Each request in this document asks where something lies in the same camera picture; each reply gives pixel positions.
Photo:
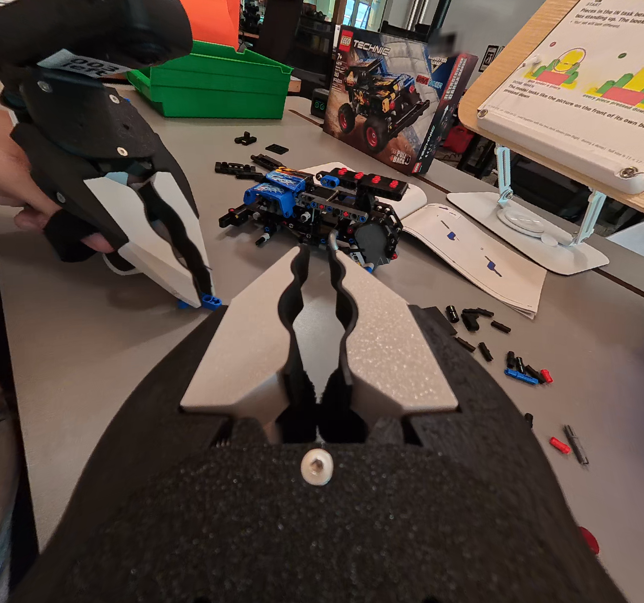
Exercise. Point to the small black lego clip piece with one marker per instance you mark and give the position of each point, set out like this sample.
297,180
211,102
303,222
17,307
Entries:
245,138

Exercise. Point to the red container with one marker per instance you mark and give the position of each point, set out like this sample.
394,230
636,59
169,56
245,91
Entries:
458,138

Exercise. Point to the white tablet stand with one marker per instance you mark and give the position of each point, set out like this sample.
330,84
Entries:
578,255

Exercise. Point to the lego truck model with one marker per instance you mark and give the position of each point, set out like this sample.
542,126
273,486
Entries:
322,205

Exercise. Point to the orange plastic bin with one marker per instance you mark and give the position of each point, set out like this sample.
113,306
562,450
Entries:
201,4

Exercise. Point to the dark office chair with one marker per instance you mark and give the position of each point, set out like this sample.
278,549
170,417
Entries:
279,19

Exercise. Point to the long black lego beam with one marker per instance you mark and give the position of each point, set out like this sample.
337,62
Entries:
234,167

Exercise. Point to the flat black lego plate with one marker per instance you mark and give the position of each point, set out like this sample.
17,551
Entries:
276,149

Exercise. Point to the black lego axle rod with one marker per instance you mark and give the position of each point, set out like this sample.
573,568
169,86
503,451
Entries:
576,445

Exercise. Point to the black lego frame piece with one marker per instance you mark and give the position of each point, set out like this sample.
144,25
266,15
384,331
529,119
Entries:
266,161

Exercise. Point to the green plastic bin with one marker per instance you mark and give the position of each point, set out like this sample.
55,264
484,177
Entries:
216,84

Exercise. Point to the small black device green display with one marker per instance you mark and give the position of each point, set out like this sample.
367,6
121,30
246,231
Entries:
320,104

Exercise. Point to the scattered small lego pins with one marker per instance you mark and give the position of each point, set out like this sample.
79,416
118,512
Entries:
521,374

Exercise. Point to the wooden board with instruction sheet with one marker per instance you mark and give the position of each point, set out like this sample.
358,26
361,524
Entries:
553,59

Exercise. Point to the red round lego piece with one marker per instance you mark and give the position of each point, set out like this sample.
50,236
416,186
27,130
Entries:
589,541

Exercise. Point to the blue lego connector piece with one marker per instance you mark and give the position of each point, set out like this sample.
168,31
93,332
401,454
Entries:
210,302

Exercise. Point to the red lego pin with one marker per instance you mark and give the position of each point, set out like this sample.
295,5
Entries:
559,445

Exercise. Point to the lego set box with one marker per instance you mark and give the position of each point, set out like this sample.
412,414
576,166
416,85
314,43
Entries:
382,89

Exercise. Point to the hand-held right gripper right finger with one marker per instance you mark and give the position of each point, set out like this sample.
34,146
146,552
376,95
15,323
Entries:
397,356

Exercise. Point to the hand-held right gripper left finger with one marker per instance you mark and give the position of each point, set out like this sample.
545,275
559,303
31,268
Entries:
236,356

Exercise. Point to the lego instruction booklet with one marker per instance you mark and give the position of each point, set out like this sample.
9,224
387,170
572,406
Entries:
478,265

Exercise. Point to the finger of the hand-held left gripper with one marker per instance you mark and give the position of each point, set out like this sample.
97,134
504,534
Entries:
173,200
131,230

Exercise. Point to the person's left hand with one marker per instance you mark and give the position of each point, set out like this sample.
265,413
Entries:
12,180

